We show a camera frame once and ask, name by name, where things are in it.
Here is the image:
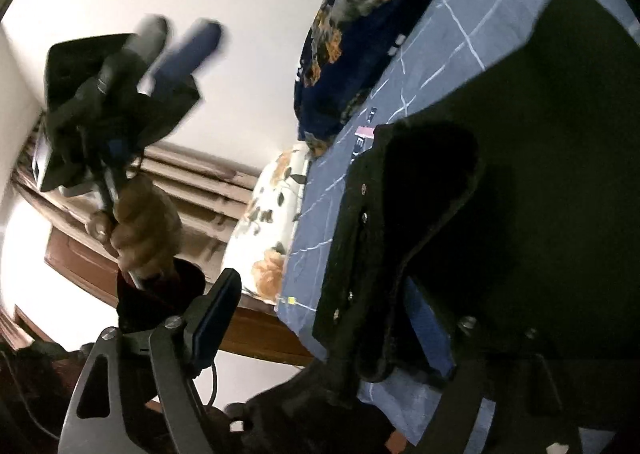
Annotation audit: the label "navy dog print blanket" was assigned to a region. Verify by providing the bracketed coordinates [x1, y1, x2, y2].
[294, 0, 432, 158]

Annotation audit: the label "white floral pillow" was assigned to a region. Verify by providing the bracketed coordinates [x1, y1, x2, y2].
[221, 142, 311, 306]

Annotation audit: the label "person's left hand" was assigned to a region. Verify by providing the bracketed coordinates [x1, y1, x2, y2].
[86, 174, 182, 281]

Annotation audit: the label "black denim pants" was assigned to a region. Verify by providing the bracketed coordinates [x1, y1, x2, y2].
[312, 0, 639, 453]

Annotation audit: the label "blue grid bedsheet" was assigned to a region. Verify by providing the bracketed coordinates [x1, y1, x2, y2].
[278, 0, 639, 453]

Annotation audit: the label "dark left sleeve forearm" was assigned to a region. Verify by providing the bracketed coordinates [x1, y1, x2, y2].
[116, 258, 206, 334]

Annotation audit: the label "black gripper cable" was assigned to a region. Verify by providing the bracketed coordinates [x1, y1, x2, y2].
[196, 360, 222, 415]

